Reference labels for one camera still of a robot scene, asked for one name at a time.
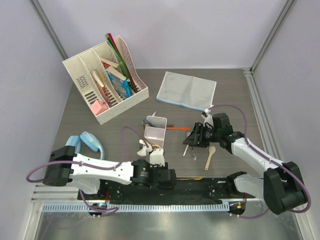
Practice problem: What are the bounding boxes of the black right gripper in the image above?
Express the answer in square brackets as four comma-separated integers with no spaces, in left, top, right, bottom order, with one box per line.
[183,122,221,148]

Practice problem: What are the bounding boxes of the beige wooden spoon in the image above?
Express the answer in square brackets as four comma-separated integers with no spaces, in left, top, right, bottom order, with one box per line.
[204,146,216,171]

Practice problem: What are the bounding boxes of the white chopstick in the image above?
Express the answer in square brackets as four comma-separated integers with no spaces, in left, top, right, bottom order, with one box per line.
[183,145,189,156]

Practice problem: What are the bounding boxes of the white ceramic spoon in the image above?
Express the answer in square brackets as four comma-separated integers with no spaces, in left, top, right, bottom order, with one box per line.
[137,147,152,157]
[139,139,152,149]

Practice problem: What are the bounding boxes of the orange plastic utensil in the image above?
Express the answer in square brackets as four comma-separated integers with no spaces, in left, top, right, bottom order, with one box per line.
[166,127,191,131]

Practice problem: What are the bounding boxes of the white utensil container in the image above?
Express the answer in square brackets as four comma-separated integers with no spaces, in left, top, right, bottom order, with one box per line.
[144,115,167,148]

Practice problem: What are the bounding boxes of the grey cloth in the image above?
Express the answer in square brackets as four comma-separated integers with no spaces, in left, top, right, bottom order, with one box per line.
[156,71,217,111]

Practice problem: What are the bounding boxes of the blue plastic knife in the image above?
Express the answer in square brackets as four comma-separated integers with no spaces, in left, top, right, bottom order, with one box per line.
[142,119,154,127]

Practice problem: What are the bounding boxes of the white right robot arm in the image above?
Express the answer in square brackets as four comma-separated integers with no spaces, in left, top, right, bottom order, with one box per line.
[183,113,309,215]

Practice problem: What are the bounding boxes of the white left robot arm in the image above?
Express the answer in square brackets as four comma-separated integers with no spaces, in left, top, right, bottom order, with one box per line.
[42,146,177,200]

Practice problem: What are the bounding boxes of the light blue headphones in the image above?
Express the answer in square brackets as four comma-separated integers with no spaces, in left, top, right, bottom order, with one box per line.
[65,131,105,160]

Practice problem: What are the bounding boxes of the pink box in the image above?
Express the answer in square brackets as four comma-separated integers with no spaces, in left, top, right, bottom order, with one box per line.
[90,99,109,116]

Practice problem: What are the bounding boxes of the blue illustrated book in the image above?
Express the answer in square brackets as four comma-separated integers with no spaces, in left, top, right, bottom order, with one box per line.
[106,68,132,99]

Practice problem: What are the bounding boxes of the red striped book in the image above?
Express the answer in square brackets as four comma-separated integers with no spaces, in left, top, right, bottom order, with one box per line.
[90,70,112,108]

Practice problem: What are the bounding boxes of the green plastic folder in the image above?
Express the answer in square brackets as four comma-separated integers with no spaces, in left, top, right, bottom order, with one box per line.
[105,33,138,93]

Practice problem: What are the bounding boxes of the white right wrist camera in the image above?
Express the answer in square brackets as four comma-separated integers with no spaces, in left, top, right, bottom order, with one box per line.
[201,107,214,127]

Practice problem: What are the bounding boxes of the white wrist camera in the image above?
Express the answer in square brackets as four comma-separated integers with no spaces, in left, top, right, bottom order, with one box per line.
[201,107,214,127]
[149,148,165,167]

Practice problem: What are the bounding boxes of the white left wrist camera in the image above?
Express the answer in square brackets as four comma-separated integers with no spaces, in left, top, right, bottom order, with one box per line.
[149,148,165,167]

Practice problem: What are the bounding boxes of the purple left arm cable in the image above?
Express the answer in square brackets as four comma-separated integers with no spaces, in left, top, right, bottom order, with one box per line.
[26,126,151,217]

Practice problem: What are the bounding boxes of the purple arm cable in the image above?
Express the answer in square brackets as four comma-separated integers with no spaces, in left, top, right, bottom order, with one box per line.
[26,126,151,217]
[212,103,313,220]

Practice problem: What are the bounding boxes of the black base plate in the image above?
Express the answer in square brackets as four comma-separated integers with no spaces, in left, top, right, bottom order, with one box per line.
[84,177,257,205]

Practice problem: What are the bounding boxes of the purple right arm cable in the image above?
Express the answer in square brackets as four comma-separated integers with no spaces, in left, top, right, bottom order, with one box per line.
[212,103,313,220]

